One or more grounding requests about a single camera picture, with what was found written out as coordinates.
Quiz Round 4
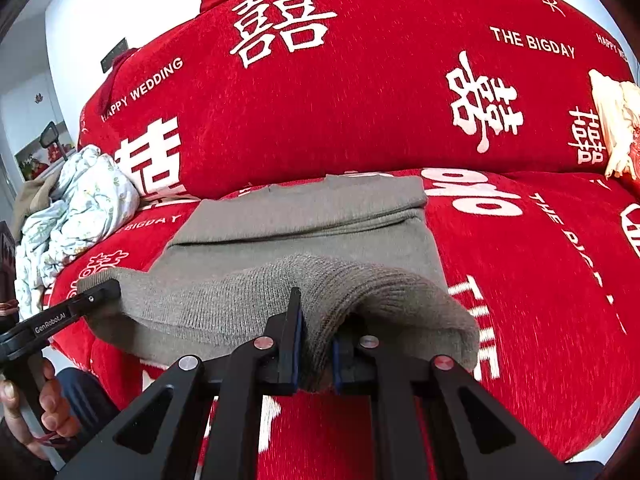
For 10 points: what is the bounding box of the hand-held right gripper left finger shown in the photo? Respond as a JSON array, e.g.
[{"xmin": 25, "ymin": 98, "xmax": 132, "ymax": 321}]
[{"xmin": 55, "ymin": 287, "xmax": 307, "ymax": 480}]

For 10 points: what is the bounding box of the grey knit sweater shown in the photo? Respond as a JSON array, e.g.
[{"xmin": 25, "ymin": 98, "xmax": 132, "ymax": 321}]
[{"xmin": 76, "ymin": 174, "xmax": 481, "ymax": 393}]

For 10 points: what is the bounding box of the beige cloth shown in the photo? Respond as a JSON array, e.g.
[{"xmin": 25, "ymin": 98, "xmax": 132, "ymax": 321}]
[{"xmin": 11, "ymin": 172, "xmax": 63, "ymax": 243}]

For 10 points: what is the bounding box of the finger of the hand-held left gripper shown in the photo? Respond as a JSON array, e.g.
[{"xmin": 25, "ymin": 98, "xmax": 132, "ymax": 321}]
[{"xmin": 66, "ymin": 279, "xmax": 123, "ymax": 317}]

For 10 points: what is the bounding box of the dark wooden furniture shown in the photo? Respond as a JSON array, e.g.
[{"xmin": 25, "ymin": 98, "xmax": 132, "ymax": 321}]
[{"xmin": 0, "ymin": 220, "xmax": 21, "ymax": 318}]

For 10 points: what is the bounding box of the black wall plate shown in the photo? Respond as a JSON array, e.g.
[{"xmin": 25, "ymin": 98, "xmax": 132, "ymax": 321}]
[{"xmin": 100, "ymin": 37, "xmax": 129, "ymax": 74}]

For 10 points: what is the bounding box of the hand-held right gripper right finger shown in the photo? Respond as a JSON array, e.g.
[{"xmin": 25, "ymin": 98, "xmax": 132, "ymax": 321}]
[{"xmin": 332, "ymin": 319, "xmax": 568, "ymax": 480}]

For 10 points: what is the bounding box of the white floral cloth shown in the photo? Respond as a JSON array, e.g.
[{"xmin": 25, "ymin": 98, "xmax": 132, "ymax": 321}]
[{"xmin": 14, "ymin": 144, "xmax": 141, "ymax": 321}]

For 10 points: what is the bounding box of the person's left hand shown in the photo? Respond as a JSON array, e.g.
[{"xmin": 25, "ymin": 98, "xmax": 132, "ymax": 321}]
[{"xmin": 0, "ymin": 357, "xmax": 82, "ymax": 461}]

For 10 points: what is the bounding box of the cream and red cushion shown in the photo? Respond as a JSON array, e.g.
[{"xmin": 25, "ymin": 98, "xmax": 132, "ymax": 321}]
[{"xmin": 588, "ymin": 68, "xmax": 640, "ymax": 182}]

